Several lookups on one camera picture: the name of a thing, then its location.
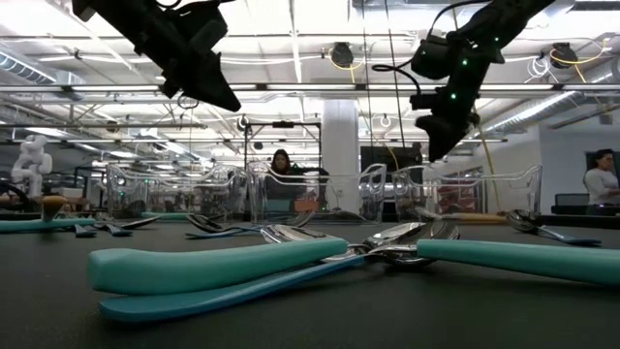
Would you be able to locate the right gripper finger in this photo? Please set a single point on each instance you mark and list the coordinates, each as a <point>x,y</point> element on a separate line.
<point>433,136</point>
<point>457,131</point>

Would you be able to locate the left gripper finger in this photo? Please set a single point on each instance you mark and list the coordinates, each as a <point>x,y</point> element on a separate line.
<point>218,82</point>
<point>186,77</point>

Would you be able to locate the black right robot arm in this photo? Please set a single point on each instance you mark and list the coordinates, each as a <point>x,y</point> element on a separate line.
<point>508,19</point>

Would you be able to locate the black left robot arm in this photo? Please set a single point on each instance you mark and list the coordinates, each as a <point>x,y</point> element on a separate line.
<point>84,7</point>

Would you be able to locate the black monitor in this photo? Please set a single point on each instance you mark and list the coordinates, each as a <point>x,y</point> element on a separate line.
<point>387,157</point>

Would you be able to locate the clear plastic bin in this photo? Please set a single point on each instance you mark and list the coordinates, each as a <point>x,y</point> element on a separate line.
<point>145,194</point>
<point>484,194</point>
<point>315,199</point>

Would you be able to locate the overhead light bar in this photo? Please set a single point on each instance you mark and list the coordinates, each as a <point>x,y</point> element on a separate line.
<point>310,87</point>

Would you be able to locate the white pillar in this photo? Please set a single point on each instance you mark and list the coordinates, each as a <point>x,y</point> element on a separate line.
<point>340,145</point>

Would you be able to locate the seated person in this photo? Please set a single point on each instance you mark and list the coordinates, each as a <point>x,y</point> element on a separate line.
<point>281,162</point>

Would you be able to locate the small desk monitor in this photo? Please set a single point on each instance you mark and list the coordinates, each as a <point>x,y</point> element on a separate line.
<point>571,199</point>

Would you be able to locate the dark desk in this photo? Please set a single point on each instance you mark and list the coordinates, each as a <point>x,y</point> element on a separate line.
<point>571,210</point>

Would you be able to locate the white humanoid robot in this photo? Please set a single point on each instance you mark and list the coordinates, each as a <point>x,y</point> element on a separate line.
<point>31,160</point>

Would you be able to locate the black table mat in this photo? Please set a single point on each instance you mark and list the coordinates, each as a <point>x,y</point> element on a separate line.
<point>310,334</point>

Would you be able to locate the black metal frame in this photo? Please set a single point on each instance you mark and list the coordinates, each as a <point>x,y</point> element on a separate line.
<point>283,124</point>

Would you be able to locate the grey metal rail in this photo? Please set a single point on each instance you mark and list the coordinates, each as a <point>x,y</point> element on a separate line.
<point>97,125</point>

